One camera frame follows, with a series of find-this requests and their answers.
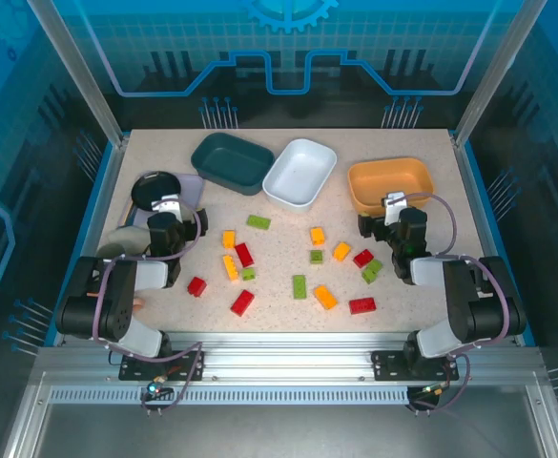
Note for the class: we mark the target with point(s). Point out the orange small lego brick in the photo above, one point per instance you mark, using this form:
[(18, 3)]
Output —
[(229, 239), (316, 236), (341, 251)]

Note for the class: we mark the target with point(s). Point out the yellow long lego brick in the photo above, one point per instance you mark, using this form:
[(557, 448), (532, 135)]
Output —
[(231, 268)]

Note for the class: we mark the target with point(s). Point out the orange plastic container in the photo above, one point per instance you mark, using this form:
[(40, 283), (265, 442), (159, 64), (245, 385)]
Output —
[(388, 176)]

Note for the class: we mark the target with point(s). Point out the green long lego brick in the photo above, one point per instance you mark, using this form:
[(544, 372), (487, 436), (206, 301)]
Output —
[(299, 287), (258, 222)]

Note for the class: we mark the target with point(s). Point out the teal plastic container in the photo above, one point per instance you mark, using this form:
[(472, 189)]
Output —
[(231, 160)]

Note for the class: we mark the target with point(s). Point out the red long lego brick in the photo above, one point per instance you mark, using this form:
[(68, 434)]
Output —
[(362, 306)]

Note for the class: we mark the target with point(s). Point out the orange long lego brick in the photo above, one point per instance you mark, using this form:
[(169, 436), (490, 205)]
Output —
[(325, 297)]

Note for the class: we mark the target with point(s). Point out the white plastic container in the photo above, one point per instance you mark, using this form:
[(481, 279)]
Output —
[(297, 174)]

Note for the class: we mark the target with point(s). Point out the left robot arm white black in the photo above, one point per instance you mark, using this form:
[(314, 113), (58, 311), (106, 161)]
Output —
[(116, 296)]

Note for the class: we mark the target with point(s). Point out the lavender plastic tray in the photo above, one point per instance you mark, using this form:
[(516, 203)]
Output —
[(190, 188)]

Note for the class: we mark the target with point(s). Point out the grey bowl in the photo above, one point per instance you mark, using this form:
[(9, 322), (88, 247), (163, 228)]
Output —
[(128, 236)]

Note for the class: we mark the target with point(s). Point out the black round plate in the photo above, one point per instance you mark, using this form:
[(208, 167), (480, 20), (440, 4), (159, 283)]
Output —
[(154, 188)]

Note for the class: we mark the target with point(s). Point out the pink cup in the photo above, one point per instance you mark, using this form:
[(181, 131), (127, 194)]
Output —
[(138, 303)]

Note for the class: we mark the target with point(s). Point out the blue table side trim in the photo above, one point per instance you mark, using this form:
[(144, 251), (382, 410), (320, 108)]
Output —
[(98, 191)]

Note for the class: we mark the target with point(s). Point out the small connector with green light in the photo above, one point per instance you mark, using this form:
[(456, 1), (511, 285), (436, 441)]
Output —
[(433, 391), (154, 389)]

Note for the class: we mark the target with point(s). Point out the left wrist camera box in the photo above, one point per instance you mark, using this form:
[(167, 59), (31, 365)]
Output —
[(166, 206)]

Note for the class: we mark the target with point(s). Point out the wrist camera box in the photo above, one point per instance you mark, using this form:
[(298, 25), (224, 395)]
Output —
[(394, 200), (166, 206)]

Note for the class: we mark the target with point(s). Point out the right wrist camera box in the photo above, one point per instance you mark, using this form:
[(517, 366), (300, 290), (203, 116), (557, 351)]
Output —
[(394, 200)]

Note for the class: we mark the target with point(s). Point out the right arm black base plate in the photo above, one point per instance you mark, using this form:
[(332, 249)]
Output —
[(386, 365)]

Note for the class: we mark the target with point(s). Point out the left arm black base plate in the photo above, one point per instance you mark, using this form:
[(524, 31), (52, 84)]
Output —
[(130, 367)]

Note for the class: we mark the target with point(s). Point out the aluminium front rail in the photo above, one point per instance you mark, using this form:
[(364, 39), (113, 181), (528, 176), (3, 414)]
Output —
[(283, 353)]

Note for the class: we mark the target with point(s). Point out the aluminium frame post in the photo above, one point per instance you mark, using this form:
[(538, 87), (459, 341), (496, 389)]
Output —
[(80, 71), (497, 71)]

